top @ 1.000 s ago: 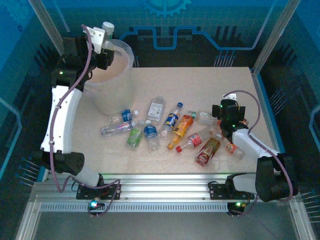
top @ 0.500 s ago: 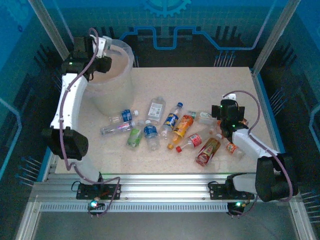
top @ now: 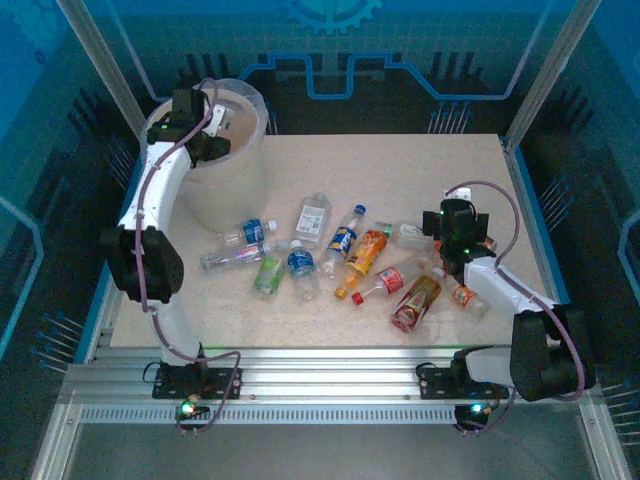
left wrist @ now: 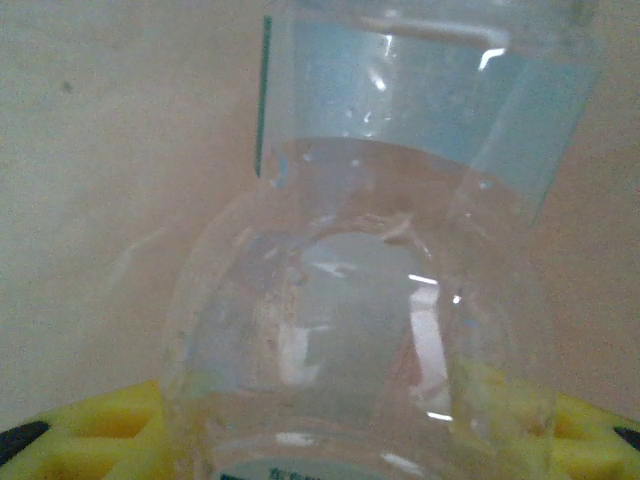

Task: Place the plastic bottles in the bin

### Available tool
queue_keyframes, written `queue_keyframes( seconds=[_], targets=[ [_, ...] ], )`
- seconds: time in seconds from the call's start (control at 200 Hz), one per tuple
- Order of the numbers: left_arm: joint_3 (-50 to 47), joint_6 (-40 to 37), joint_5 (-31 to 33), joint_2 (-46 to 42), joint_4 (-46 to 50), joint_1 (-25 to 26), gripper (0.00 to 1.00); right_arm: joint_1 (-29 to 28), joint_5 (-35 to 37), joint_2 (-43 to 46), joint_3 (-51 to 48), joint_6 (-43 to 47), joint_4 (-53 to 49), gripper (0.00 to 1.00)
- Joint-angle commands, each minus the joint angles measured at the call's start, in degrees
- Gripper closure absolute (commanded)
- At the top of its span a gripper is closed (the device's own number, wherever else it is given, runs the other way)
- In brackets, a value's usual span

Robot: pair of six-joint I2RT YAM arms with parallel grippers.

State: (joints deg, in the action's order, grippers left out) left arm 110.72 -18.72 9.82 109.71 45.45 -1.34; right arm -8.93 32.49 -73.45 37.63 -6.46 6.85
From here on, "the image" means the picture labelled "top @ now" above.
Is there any small LED circuit board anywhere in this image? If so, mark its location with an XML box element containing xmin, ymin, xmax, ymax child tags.
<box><xmin>454</xmin><ymin>399</ymin><xmax>496</xmax><ymax>426</ymax></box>
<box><xmin>174</xmin><ymin>397</ymin><xmax>211</xmax><ymax>424</ymax></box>

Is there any clear red-blue label bottle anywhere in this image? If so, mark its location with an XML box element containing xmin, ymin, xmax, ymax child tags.
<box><xmin>199</xmin><ymin>241</ymin><xmax>273</xmax><ymax>274</ymax></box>

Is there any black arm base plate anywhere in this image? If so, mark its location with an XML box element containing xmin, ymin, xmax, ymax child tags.
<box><xmin>417</xmin><ymin>362</ymin><xmax>511</xmax><ymax>401</ymax></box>
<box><xmin>152</xmin><ymin>360</ymin><xmax>245</xmax><ymax>401</ymax></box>

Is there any aluminium frame post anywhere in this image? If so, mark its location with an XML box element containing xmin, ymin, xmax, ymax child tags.
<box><xmin>501</xmin><ymin>0</ymin><xmax>591</xmax><ymax>154</ymax></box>
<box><xmin>55</xmin><ymin>0</ymin><xmax>162</xmax><ymax>154</ymax></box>

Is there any crane label green neck bottle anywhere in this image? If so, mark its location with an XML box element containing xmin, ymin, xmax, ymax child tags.
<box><xmin>373</xmin><ymin>221</ymin><xmax>435</xmax><ymax>251</ymax></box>

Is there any aluminium frame leg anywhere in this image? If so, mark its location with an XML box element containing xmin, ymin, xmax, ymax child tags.
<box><xmin>577</xmin><ymin>399</ymin><xmax>634</xmax><ymax>480</ymax></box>
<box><xmin>29</xmin><ymin>399</ymin><xmax>84</xmax><ymax>480</ymax></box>

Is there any square clear white label bottle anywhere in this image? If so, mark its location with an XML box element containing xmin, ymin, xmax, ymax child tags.
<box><xmin>291</xmin><ymin>192</ymin><xmax>334</xmax><ymax>247</ymax></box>

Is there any small blue label bottle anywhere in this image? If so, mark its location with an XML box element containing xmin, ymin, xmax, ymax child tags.
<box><xmin>218</xmin><ymin>217</ymin><xmax>279</xmax><ymax>247</ymax></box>

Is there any red label red cap bottle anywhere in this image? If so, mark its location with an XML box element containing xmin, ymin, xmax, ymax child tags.
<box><xmin>350</xmin><ymin>252</ymin><xmax>441</xmax><ymax>307</ymax></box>

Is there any green label plastic bottle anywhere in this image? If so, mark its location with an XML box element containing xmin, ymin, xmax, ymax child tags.
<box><xmin>253</xmin><ymin>238</ymin><xmax>292</xmax><ymax>300</ymax></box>

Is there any blue table edge strip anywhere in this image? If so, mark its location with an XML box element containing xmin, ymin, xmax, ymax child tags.
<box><xmin>74</xmin><ymin>144</ymin><xmax>166</xmax><ymax>362</ymax></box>

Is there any aluminium frame rail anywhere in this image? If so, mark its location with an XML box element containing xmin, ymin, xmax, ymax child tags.
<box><xmin>58</xmin><ymin>344</ymin><xmax>604</xmax><ymax>406</ymax></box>

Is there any Pepsi bottle blue cap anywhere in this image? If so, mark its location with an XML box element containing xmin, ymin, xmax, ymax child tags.
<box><xmin>319</xmin><ymin>203</ymin><xmax>369</xmax><ymax>279</ymax></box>

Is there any slotted grey cable duct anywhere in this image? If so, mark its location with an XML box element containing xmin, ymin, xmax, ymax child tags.
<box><xmin>78</xmin><ymin>405</ymin><xmax>464</xmax><ymax>426</ymax></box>

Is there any orange juice label bottle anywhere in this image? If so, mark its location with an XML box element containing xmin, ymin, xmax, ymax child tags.
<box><xmin>333</xmin><ymin>228</ymin><xmax>389</xmax><ymax>301</ymax></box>

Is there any red gold label bottle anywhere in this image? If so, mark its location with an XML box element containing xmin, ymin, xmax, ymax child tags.
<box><xmin>389</xmin><ymin>267</ymin><xmax>446</xmax><ymax>335</ymax></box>

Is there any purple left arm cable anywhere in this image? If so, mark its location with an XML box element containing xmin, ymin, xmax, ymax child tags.
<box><xmin>134</xmin><ymin>77</ymin><xmax>244</xmax><ymax>436</ymax></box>

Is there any Pocari Sweat blue label bottle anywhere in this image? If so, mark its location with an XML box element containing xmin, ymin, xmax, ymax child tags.
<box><xmin>286</xmin><ymin>238</ymin><xmax>321</xmax><ymax>301</ymax></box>

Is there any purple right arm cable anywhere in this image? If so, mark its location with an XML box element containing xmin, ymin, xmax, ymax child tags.
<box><xmin>443</xmin><ymin>179</ymin><xmax>586</xmax><ymax>436</ymax></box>

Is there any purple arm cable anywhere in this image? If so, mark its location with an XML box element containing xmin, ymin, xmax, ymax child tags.
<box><xmin>443</xmin><ymin>179</ymin><xmax>586</xmax><ymax>436</ymax></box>
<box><xmin>134</xmin><ymin>77</ymin><xmax>244</xmax><ymax>436</ymax></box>

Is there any translucent white plastic bin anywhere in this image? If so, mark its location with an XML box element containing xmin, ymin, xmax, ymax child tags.
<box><xmin>141</xmin><ymin>77</ymin><xmax>272</xmax><ymax>237</ymax></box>

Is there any clear bottle orange cap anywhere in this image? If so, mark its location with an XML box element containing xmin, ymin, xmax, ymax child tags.
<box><xmin>451</xmin><ymin>282</ymin><xmax>489</xmax><ymax>321</ymax></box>

